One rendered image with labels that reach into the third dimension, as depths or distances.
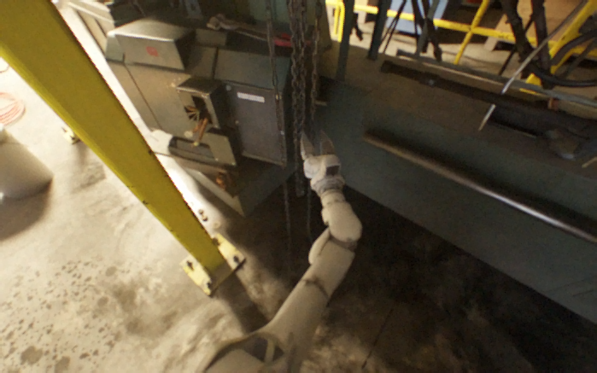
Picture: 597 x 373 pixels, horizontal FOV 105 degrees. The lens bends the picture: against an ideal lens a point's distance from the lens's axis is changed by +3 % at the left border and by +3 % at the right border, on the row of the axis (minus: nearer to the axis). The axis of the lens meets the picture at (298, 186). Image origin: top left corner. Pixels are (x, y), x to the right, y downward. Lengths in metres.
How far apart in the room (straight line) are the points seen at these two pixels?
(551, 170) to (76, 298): 1.96
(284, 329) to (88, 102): 0.54
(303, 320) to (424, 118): 0.87
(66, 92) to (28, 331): 1.22
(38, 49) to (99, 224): 1.26
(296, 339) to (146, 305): 1.02
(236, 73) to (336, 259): 0.64
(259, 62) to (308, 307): 0.68
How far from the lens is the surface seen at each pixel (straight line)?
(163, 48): 0.95
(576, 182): 1.13
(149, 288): 1.37
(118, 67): 1.18
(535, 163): 1.09
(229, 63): 0.86
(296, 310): 0.42
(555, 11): 3.81
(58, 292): 1.63
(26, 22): 0.58
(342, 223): 0.51
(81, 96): 0.61
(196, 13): 1.10
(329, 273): 0.46
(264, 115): 0.83
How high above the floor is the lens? 1.13
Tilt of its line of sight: 51 degrees down
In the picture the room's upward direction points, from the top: 1 degrees counter-clockwise
